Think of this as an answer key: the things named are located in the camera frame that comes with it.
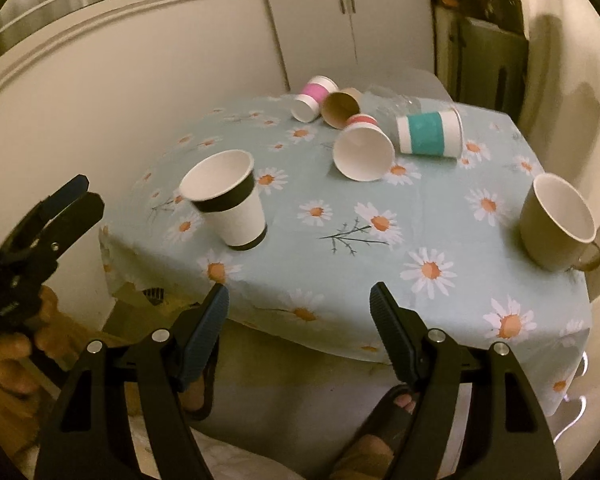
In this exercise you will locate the person's left hand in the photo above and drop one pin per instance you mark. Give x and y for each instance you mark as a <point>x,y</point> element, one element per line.
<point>7,360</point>

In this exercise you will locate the daisy print blue tablecloth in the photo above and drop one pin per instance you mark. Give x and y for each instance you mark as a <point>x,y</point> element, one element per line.
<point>300,255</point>

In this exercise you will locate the white cabinet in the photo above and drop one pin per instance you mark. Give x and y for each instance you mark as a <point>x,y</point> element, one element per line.
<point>310,20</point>

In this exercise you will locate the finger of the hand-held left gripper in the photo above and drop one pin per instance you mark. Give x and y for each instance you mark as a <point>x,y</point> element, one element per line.
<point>72,187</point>
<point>82,212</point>

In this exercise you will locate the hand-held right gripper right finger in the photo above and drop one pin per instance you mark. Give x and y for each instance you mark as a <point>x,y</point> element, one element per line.
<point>392,332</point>

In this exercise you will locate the person's right sandalled foot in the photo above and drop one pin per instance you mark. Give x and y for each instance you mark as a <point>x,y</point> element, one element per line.
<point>375,440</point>

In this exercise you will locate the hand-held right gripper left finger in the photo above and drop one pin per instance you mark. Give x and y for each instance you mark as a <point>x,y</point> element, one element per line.
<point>206,332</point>

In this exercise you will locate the beige ceramic mug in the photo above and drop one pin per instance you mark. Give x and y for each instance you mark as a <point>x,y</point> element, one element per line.
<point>540,240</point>

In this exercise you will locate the teal banded white paper cup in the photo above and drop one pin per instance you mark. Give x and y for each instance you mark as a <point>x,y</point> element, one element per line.
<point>427,132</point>

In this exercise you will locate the clear plastic cup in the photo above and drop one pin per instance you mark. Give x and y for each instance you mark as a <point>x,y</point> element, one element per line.
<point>397,104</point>

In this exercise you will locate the black banded white paper cup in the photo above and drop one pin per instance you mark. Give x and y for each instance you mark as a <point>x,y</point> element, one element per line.
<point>240,220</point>

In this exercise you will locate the dark folded board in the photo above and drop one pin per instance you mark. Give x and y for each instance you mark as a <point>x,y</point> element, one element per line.
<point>490,65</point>

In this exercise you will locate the red banded white paper cup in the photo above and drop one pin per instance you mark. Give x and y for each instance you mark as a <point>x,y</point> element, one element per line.
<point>362,152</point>

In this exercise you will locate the brown paper cup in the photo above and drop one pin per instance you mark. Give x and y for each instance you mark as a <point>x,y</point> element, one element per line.
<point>339,110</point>

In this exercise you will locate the pink banded white paper cup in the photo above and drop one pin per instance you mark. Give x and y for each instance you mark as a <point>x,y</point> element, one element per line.
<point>312,94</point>

